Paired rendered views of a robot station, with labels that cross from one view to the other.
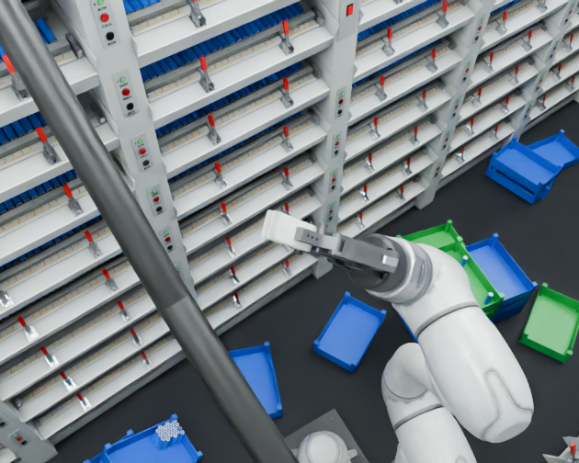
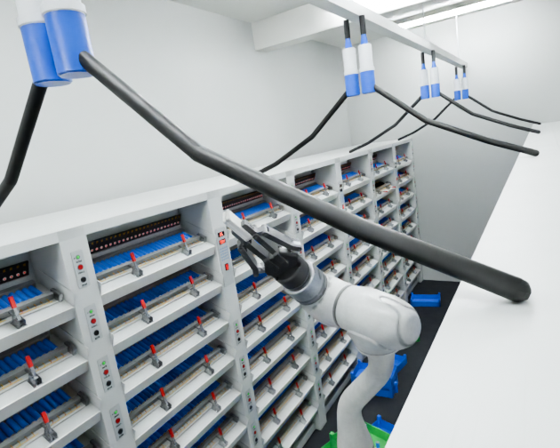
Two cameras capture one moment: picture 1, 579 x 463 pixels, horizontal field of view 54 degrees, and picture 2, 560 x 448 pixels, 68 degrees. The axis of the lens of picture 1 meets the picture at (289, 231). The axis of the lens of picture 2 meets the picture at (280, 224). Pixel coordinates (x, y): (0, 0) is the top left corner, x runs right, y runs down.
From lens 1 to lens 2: 0.55 m
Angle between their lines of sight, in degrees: 44
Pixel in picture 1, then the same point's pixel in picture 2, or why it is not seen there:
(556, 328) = not seen: outside the picture
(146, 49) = (106, 291)
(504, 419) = (403, 315)
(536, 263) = not seen: hidden behind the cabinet
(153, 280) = (188, 139)
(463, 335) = (357, 292)
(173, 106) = (125, 335)
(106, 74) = (80, 308)
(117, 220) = (165, 121)
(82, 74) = (63, 308)
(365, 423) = not seen: outside the picture
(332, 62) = (225, 301)
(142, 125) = (105, 348)
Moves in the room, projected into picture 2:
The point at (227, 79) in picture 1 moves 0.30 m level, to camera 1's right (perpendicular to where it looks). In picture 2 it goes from (160, 315) to (233, 296)
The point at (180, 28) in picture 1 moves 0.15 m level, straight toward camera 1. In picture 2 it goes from (126, 279) to (137, 288)
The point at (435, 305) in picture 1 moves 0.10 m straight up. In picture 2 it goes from (335, 290) to (330, 247)
